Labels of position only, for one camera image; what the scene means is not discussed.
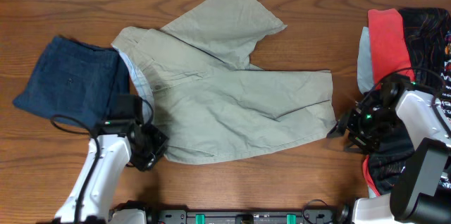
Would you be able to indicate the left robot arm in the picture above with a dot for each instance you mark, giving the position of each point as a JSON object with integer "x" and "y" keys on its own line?
{"x": 113, "y": 145}

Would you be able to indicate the khaki cargo shorts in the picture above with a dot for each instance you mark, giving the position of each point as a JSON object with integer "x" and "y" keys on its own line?
{"x": 207, "y": 97}

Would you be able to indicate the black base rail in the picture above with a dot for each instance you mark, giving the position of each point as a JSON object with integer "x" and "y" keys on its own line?
{"x": 314, "y": 212}

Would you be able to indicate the red garment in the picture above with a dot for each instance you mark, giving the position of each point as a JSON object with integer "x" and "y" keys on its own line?
{"x": 388, "y": 53}

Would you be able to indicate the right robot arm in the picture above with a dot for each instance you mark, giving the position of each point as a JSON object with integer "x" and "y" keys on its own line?
{"x": 417, "y": 196}

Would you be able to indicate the black printed shirt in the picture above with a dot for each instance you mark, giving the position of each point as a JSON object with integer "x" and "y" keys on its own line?
{"x": 414, "y": 42}

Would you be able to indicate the light blue garment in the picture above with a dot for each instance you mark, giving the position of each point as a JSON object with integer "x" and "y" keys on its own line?
{"x": 364, "y": 63}

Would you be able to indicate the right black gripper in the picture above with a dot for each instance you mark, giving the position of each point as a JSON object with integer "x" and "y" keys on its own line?
{"x": 349, "y": 122}

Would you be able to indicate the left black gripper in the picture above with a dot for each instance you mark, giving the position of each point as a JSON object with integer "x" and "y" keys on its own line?
{"x": 144, "y": 160}

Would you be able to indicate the folded navy blue shorts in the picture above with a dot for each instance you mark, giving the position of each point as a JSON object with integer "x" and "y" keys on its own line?
{"x": 75, "y": 79}

